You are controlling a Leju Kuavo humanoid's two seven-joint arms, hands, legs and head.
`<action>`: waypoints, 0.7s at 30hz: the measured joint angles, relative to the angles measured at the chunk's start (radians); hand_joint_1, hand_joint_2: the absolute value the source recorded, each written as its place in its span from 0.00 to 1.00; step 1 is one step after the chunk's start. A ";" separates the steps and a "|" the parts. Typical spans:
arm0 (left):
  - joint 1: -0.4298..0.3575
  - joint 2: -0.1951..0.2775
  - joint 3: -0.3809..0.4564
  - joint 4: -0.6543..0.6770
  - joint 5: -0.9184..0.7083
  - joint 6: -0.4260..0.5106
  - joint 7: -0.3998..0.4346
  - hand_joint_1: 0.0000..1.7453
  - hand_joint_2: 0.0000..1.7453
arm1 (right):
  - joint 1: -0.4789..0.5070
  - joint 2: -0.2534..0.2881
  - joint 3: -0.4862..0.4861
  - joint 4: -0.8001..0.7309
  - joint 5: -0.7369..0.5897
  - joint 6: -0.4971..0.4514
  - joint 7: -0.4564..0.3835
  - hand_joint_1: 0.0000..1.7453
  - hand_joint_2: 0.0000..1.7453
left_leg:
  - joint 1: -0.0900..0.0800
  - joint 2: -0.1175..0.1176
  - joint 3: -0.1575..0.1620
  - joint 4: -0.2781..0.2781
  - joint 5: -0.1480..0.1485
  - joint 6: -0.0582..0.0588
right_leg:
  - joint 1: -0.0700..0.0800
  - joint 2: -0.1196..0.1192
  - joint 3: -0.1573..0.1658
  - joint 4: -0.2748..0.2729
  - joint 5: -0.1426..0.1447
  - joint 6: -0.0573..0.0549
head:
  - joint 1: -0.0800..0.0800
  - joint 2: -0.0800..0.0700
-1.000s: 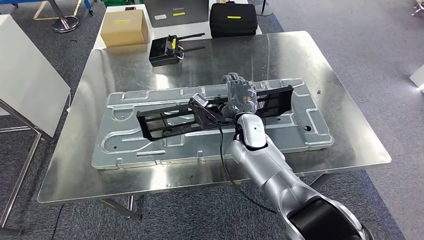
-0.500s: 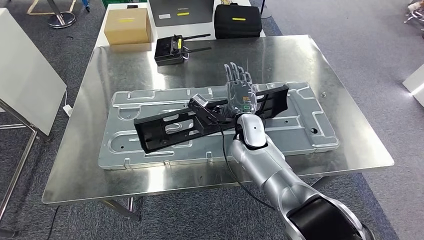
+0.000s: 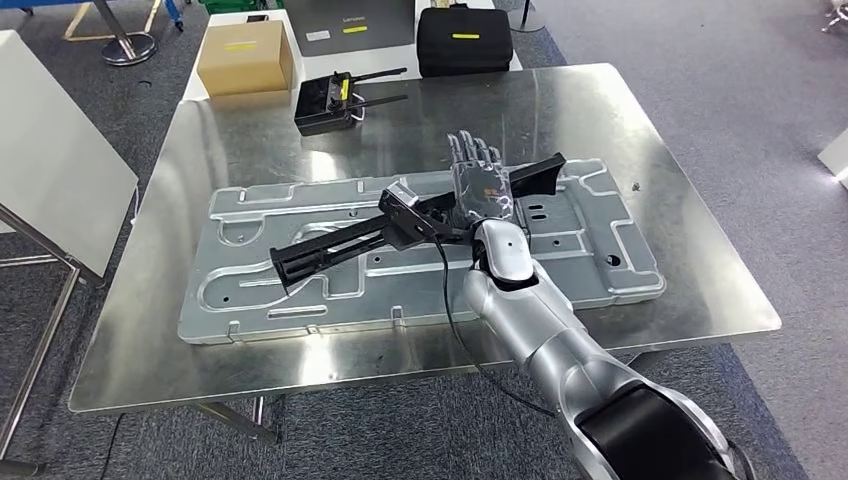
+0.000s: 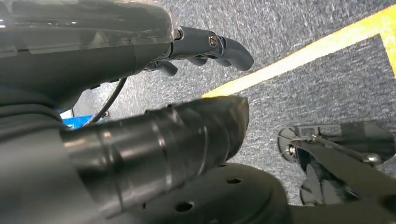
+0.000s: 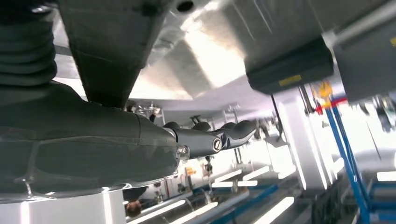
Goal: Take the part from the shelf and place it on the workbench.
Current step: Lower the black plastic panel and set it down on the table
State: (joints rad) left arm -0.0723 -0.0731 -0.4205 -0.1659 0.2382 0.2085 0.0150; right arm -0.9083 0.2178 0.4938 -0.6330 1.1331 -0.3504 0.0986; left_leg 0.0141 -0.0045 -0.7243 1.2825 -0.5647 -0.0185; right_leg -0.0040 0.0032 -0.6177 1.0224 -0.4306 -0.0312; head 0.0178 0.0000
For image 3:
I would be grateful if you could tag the office chair base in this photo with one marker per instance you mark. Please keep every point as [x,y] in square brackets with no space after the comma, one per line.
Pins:
[836,13]

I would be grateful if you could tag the stamped silver metal panel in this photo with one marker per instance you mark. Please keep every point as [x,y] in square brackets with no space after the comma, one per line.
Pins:
[265,311]

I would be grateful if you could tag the cardboard box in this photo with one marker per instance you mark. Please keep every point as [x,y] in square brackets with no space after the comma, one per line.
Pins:
[242,66]

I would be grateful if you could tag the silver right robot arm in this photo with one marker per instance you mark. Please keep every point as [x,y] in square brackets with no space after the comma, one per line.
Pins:
[563,358]

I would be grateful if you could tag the dark grey laptop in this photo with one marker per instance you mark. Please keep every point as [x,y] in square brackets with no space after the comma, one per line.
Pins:
[371,36]

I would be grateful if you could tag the steel workbench table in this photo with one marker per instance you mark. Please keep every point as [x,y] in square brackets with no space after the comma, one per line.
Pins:
[596,112]

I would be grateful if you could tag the chrome pedestal base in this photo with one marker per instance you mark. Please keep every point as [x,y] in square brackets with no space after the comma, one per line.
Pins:
[129,50]

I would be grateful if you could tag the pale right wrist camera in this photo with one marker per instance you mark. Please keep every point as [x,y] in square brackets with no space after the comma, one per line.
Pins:
[399,195]

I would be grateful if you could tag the white box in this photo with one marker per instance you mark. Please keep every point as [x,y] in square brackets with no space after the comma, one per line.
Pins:
[838,159]

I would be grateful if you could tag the white cabinet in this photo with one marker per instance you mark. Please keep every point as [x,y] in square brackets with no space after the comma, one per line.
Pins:
[60,166]

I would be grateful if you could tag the white table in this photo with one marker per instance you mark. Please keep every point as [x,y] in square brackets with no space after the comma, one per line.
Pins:
[391,63]

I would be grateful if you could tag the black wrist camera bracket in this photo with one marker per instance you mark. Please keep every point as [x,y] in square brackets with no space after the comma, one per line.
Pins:
[411,225]

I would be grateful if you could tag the black remote with antennas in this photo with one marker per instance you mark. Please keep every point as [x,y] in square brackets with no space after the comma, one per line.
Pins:
[318,116]

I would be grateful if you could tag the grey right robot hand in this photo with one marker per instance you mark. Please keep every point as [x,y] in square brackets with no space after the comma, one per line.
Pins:
[484,192]

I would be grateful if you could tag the green plastic crate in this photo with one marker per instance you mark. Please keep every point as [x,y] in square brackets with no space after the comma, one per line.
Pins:
[232,5]

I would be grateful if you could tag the black carry case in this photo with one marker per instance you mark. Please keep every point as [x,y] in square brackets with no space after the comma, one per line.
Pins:
[464,53]

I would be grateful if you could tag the black plastic car part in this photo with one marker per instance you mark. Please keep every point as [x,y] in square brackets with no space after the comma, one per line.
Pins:
[318,255]

